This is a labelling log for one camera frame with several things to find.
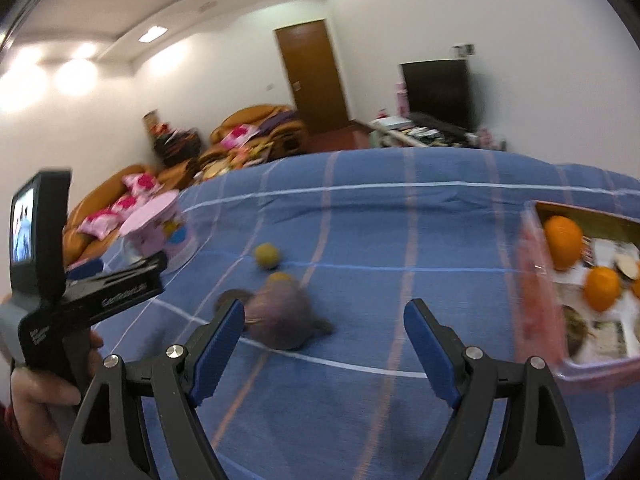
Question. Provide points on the wall power socket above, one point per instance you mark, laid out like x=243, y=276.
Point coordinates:
x=463, y=49

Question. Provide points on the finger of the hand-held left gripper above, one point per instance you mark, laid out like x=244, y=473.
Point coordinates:
x=87, y=268

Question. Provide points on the person's left forearm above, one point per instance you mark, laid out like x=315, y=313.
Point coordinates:
x=25, y=450

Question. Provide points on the orange leather sofa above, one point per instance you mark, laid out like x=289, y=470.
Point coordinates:
x=100, y=190

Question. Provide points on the pink cartoon mug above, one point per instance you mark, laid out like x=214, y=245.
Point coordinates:
x=150, y=215

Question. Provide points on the dark rack with clothes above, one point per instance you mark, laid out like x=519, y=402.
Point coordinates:
x=175, y=149

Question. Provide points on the purple passion fruit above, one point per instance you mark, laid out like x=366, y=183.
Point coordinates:
x=280, y=316

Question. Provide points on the pink bottle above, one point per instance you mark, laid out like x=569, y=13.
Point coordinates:
x=401, y=97

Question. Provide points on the printed white paper sheet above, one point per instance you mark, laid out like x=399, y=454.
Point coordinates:
x=615, y=332

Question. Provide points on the orange leather armchair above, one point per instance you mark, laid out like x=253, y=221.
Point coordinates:
x=285, y=135

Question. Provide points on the black television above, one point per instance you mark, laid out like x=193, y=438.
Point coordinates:
x=435, y=92

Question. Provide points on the blue checked sheet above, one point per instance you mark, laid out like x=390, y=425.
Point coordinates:
x=360, y=240

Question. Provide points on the white set-top box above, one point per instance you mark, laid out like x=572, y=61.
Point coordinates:
x=395, y=122

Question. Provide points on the large orange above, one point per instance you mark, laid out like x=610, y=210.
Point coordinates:
x=562, y=242

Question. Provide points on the person's left hand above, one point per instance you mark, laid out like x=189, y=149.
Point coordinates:
x=40, y=395

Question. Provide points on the brown wall scroll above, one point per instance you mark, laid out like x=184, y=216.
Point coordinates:
x=151, y=121

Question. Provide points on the pink tin box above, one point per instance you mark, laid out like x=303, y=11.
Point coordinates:
x=535, y=280

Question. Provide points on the cluttered coffee table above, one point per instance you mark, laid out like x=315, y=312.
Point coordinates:
x=230, y=165

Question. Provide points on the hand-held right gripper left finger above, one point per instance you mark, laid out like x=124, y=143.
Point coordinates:
x=215, y=355

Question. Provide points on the square ceiling light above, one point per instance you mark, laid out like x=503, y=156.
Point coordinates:
x=152, y=34

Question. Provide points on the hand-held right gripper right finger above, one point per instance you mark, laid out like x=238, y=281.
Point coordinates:
x=435, y=355

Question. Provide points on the green kiwi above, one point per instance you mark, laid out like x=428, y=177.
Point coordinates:
x=280, y=277
x=266, y=255

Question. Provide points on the white television stand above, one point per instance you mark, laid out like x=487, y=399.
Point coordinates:
x=410, y=135

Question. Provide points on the pink floral cushion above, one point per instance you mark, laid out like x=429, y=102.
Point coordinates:
x=142, y=183
x=125, y=205
x=240, y=136
x=97, y=224

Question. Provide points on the brown wooden door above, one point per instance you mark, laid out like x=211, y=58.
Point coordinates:
x=312, y=75

